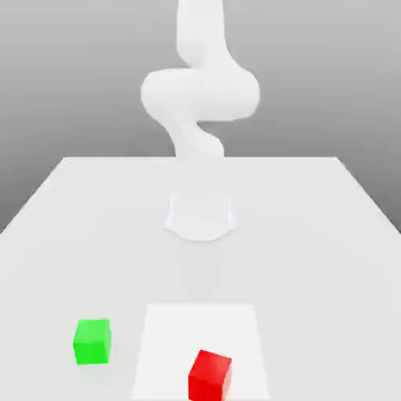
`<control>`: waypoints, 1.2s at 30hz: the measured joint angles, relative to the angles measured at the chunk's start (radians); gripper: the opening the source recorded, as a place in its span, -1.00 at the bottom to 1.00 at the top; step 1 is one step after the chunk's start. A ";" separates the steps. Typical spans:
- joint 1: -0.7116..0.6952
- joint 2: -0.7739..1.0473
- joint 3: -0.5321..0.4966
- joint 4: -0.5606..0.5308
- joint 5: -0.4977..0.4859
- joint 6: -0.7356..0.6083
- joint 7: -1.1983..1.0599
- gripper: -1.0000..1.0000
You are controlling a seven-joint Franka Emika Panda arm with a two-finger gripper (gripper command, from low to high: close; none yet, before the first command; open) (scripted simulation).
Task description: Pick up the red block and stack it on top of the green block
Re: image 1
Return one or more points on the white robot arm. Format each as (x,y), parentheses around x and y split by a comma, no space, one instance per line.
(200,94)

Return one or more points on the small red cube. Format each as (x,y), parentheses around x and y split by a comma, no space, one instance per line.
(209,377)

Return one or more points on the small green cube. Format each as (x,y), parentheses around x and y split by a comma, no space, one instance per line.
(91,342)

